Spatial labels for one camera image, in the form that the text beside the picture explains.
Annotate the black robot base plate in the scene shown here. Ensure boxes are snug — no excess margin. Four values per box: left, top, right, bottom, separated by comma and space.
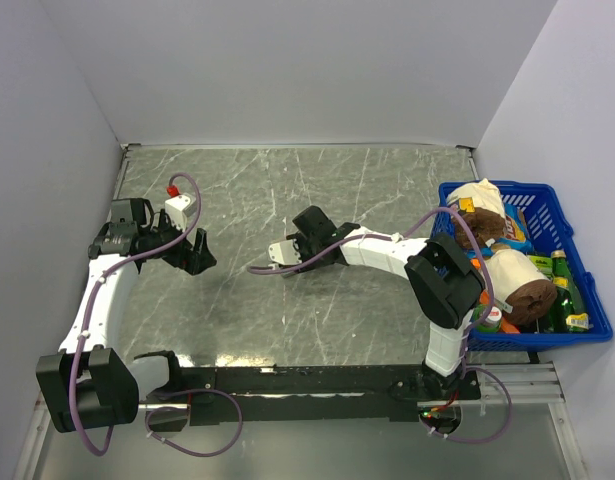
141, 365, 481, 426

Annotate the green glass bottle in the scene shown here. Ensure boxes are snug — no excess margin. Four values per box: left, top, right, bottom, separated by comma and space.
547, 250, 588, 333

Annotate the brown plush toy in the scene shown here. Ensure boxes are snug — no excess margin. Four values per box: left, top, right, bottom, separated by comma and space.
451, 207, 505, 250

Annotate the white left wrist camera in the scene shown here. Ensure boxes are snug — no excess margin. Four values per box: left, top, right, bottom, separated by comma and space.
164, 185, 197, 231

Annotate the blue plastic basket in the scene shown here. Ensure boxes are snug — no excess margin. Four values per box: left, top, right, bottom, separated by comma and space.
433, 180, 614, 353

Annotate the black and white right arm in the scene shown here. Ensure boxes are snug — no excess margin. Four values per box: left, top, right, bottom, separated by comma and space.
268, 206, 491, 398

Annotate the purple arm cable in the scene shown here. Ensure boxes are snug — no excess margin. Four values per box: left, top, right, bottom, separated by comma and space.
246, 205, 513, 446
67, 172, 244, 457

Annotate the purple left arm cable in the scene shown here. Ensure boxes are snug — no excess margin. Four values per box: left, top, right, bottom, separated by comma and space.
67, 172, 244, 457

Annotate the aluminium frame rail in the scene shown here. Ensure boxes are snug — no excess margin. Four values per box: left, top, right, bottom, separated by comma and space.
34, 363, 568, 412

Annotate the yellow green snack packet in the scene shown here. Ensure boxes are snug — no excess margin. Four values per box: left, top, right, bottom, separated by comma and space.
565, 313, 590, 333

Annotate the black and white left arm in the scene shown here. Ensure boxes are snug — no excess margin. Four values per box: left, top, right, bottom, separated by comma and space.
36, 194, 216, 433

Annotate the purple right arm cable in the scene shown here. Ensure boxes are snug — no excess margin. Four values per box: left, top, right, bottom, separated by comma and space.
246, 205, 513, 446

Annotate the orange snack package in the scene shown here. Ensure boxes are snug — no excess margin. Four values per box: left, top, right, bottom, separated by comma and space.
469, 257, 523, 336

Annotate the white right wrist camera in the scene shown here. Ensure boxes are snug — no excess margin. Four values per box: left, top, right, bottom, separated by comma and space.
268, 239, 302, 268

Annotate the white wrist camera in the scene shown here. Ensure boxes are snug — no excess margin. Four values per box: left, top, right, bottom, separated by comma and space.
268, 239, 302, 268
164, 185, 197, 231

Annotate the blue Lays chip bag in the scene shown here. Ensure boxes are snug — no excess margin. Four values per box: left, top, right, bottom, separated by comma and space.
497, 203, 534, 254

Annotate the green bottle red cap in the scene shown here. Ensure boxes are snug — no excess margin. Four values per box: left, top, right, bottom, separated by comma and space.
472, 305, 503, 333

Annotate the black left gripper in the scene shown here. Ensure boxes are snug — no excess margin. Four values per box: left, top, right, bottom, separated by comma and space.
139, 209, 215, 274

